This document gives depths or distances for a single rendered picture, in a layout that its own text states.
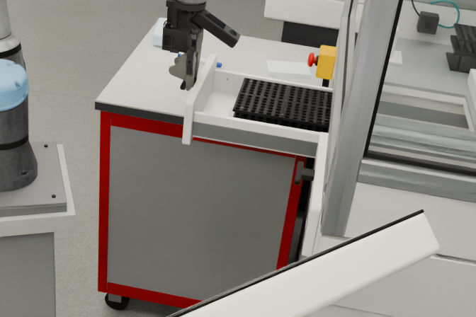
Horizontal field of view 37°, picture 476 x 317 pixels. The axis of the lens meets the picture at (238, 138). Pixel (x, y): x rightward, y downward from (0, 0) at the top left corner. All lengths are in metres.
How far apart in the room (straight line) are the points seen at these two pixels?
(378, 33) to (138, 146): 1.06
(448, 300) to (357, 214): 0.22
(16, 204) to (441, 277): 0.80
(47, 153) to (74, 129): 1.66
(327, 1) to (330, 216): 1.35
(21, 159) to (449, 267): 0.85
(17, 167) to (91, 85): 2.23
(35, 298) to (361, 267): 1.04
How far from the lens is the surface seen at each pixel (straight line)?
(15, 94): 1.43
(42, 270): 1.60
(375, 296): 1.24
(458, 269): 1.21
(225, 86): 1.79
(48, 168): 1.58
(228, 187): 1.93
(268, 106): 1.62
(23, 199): 1.47
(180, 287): 2.18
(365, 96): 1.04
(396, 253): 0.76
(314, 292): 0.69
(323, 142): 1.45
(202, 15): 1.59
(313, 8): 2.41
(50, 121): 3.36
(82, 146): 3.16
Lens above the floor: 1.63
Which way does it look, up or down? 30 degrees down
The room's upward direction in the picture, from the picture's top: 7 degrees clockwise
